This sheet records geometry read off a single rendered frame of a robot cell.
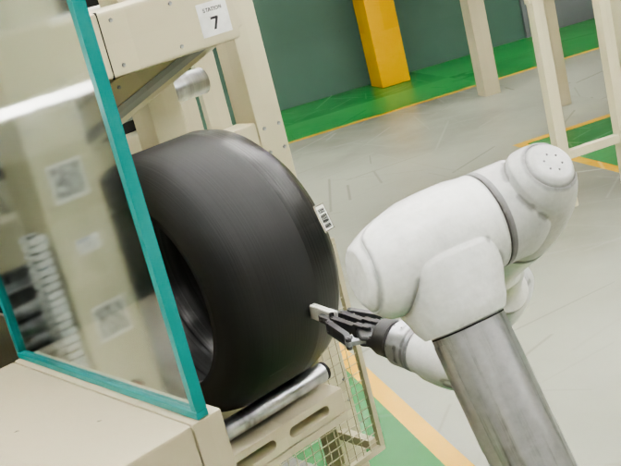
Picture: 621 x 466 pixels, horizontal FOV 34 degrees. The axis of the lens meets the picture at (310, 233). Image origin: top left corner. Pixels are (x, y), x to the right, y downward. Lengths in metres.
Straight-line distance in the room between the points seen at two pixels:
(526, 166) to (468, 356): 0.25
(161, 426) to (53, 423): 0.20
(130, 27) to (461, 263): 1.32
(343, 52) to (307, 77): 0.50
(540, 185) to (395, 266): 0.21
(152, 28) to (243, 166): 0.48
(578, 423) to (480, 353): 2.53
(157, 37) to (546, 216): 1.32
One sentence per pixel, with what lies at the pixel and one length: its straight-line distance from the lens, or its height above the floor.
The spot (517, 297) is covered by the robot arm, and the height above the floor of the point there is 1.15.
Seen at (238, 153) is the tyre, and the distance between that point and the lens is 2.15.
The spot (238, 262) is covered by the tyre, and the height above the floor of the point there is 1.28.
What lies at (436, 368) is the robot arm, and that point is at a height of 1.08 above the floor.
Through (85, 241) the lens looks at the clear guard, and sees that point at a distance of 1.48.
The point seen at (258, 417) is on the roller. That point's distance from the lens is 2.24.
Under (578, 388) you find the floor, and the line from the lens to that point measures 4.02.
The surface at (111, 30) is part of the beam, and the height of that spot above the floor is 1.74.
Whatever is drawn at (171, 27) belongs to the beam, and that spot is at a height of 1.71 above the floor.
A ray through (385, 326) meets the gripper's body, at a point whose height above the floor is 1.12.
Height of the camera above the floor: 1.86
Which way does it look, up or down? 16 degrees down
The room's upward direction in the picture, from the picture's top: 14 degrees counter-clockwise
